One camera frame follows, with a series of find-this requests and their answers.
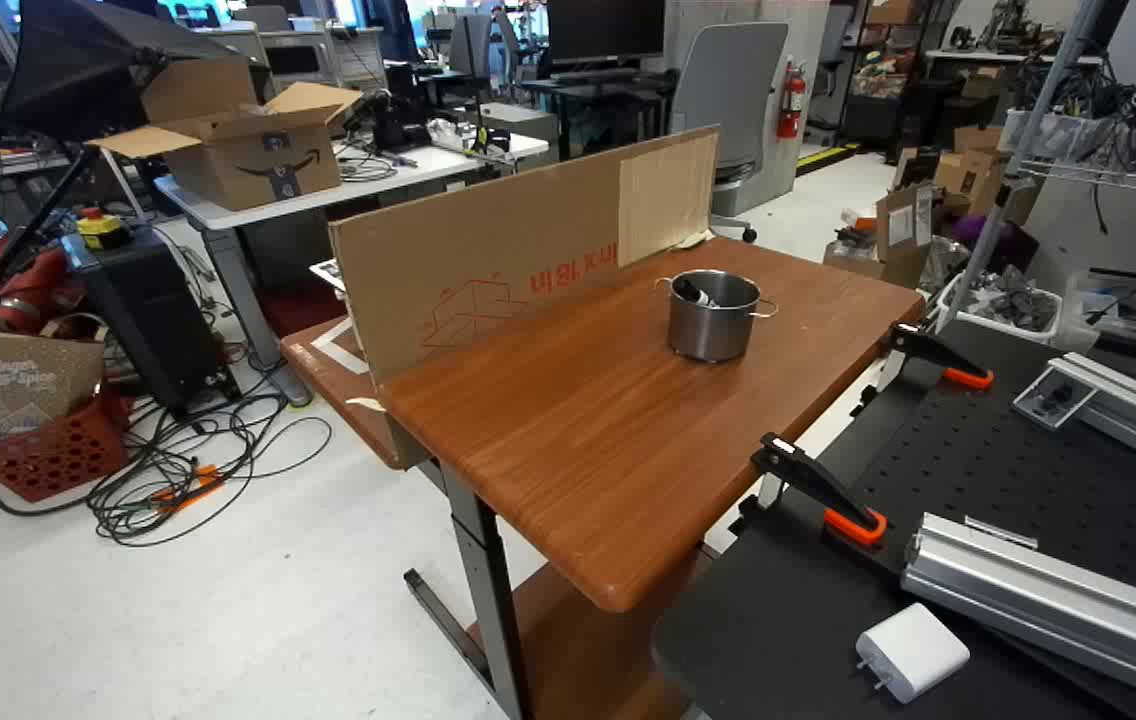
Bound white marker black cap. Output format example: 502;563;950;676
686;270;735;310

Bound silver metal pot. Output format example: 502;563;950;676
663;264;775;367

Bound brown cardboard panel red print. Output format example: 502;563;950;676
325;155;626;393

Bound pale corrugated cardboard panel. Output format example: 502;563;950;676
615;124;723;270

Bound black orange bar clamp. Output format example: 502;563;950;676
888;321;998;395
746;430;893;551

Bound grey office chair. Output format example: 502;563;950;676
668;16;797;244

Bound black computer monitor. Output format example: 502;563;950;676
544;0;668;68

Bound red fire extinguisher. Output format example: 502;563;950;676
775;60;812;145

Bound open cardboard shipping box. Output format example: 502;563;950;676
87;53;369;217

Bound orange power strip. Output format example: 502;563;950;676
149;460;229;516

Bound black equipment cabinet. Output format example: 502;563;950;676
59;222;229;416

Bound small cardboard box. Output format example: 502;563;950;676
873;124;1016;292

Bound white plastic bin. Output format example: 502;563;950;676
933;270;1068;352

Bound white power adapter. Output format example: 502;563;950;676
851;599;975;707

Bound yellow red emergency button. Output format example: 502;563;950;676
70;205;133;254

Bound red plastic basket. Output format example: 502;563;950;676
0;393;135;506

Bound grey metal stand pole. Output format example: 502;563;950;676
947;0;1112;333

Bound red machine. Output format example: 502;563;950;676
0;222;93;337

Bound brown paper bag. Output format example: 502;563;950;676
0;316;107;455

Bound black fabric softbox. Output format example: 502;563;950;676
0;0;240;145

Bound dark metal table frame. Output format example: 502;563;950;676
400;455;540;720

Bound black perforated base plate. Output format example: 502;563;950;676
646;316;1136;720

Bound black floor cables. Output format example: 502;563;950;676
0;384;335;551

